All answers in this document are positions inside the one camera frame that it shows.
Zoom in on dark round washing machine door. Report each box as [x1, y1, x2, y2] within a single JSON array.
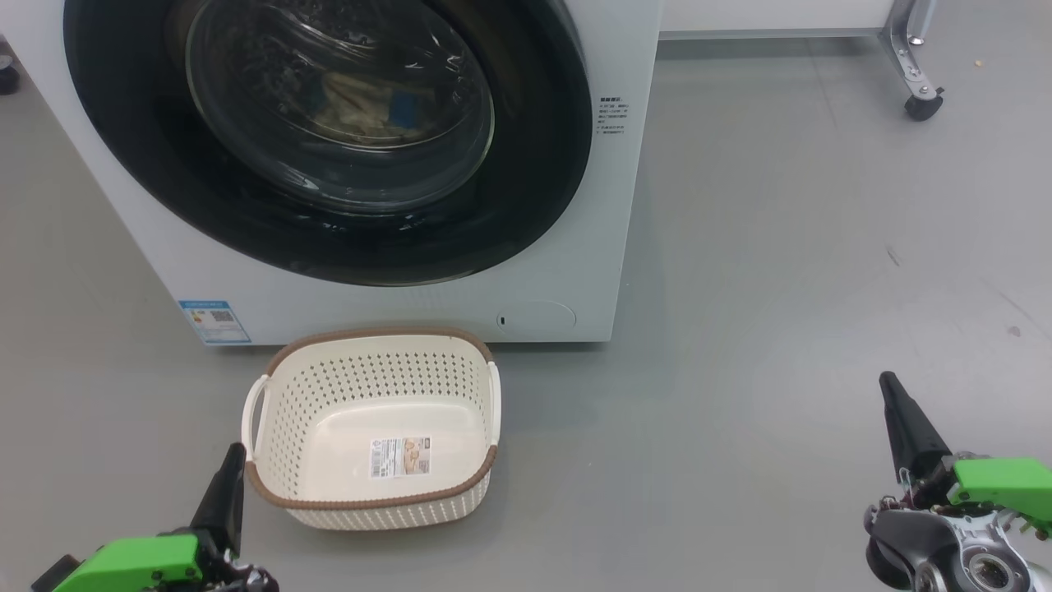
[[63, 0, 594, 288]]

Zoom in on cream garment with blue patch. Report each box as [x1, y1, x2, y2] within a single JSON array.
[[316, 70, 428, 142]]

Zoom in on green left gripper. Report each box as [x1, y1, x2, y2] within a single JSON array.
[[51, 442, 280, 592]]

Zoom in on metal caster bracket with wheel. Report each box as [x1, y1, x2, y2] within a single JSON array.
[[878, 0, 946, 123]]

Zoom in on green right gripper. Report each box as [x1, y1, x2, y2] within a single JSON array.
[[878, 371, 1052, 539]]

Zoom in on blue energy label sticker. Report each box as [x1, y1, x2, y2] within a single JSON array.
[[178, 299, 251, 347]]

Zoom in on white front-load washing machine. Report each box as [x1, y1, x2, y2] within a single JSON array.
[[0, 0, 665, 346]]

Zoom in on cream perforated laundry basket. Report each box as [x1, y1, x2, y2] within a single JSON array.
[[241, 326, 502, 532]]

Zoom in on white product label sticker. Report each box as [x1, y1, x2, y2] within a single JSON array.
[[370, 436, 432, 480]]

